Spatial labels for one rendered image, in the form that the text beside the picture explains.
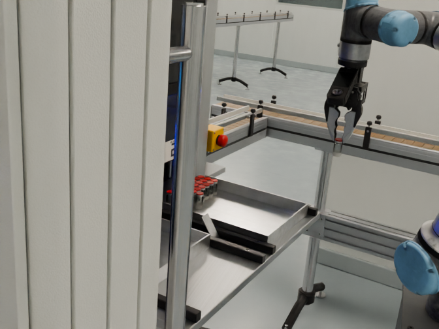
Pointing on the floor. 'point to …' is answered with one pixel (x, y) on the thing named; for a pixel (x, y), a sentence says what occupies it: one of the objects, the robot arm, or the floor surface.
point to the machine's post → (206, 85)
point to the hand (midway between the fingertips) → (338, 138)
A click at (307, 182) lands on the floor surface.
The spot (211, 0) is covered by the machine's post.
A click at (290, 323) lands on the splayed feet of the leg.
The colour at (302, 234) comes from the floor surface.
